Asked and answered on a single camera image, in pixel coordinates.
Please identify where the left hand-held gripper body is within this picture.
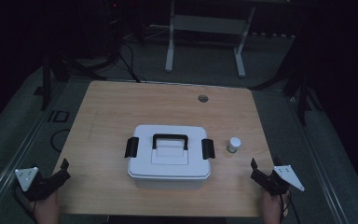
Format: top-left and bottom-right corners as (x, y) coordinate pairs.
(14, 166), (61, 202)

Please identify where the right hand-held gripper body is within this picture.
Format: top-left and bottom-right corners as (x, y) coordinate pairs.
(262, 157), (306, 197)

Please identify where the small white bottle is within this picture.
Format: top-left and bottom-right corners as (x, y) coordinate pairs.
(227, 136), (242, 154)

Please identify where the white box lid black handle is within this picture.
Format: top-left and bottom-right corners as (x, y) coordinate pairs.
(124, 124), (216, 180)

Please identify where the white plastic storage box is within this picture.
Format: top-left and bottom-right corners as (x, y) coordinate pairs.
(133, 176), (207, 189)

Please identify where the person's right hand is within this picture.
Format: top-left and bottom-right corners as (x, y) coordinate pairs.
(260, 189), (291, 224)

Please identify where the person's left hand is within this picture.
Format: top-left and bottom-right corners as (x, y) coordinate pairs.
(30, 192), (61, 224)

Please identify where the black tripod stand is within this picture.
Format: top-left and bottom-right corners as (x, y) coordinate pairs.
(251, 69), (324, 127)
(40, 54), (108, 111)

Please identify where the white metal stand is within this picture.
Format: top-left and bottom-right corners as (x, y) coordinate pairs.
(164, 0), (256, 78)

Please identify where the dark equipment rack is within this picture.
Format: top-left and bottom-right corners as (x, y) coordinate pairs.
(104, 0), (123, 59)

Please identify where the left hand-held gripper cable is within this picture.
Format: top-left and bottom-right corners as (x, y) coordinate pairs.
(11, 182), (39, 220)

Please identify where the hand-held gripper cable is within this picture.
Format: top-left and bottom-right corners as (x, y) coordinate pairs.
(279, 189), (302, 224)
(11, 182), (39, 220)

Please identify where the right hand-held gripper cable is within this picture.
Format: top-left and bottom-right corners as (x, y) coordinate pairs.
(279, 189), (302, 224)

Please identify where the black cable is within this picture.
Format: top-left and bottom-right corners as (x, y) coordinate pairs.
(117, 40), (147, 84)

